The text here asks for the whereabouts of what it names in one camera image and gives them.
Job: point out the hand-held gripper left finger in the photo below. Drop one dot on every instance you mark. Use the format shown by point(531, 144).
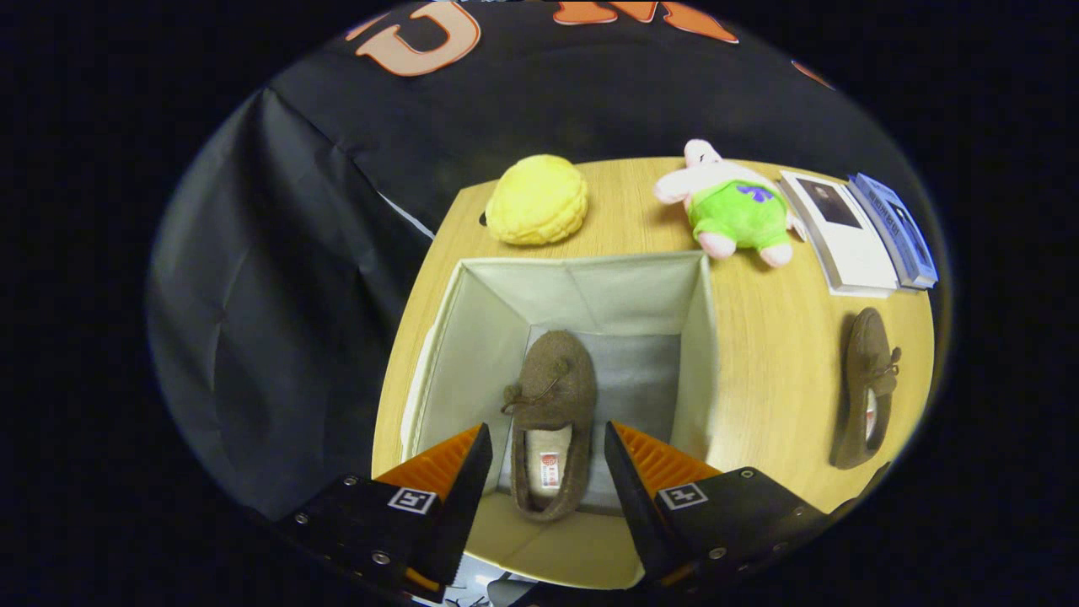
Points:
point(464, 506)

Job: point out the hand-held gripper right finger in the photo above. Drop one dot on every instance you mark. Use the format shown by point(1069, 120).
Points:
point(641, 506)

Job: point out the brown fuzzy shoe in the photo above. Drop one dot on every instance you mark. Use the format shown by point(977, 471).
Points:
point(556, 379)
point(868, 354)

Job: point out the grey fabric storage box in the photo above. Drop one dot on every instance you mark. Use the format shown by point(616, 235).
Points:
point(590, 295)

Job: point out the pink and green plush toy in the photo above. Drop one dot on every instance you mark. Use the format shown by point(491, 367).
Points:
point(733, 215)

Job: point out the yellow plush toy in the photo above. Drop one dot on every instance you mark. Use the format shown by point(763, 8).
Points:
point(535, 202)

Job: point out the white portrait book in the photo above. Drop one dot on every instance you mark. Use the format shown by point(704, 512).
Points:
point(860, 253)

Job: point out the blue book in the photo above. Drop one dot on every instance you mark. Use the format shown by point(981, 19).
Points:
point(906, 236)

